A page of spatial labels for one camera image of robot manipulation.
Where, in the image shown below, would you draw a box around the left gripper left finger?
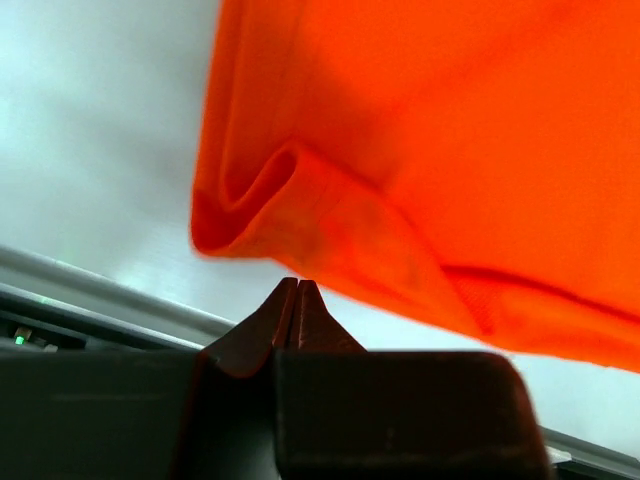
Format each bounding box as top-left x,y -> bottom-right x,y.
1,278 -> 298,479

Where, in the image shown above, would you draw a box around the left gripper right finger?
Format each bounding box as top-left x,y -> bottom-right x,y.
274,281 -> 552,479

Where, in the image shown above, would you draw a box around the orange shorts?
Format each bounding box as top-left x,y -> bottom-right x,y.
191,1 -> 639,372

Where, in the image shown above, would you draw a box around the aluminium rail front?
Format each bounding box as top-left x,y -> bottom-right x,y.
1,245 -> 234,348

